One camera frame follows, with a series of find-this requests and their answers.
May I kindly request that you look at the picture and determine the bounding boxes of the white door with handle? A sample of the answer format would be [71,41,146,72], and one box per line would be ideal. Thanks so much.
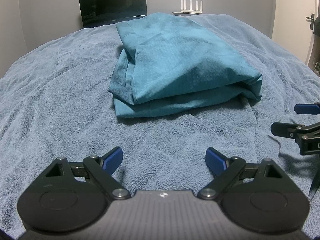
[272,0,319,64]

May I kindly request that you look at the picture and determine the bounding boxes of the black computer monitor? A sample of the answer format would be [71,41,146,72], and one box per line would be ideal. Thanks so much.
[79,0,147,28]

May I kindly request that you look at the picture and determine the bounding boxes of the teal blue hooded garment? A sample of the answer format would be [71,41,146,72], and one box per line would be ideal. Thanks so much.
[109,13,263,118]

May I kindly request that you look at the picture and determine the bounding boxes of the light blue bed blanket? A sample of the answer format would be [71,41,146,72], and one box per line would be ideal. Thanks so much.
[1,15,319,238]

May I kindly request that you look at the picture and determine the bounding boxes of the white wifi router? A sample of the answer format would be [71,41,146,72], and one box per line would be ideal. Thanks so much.
[172,0,203,16]

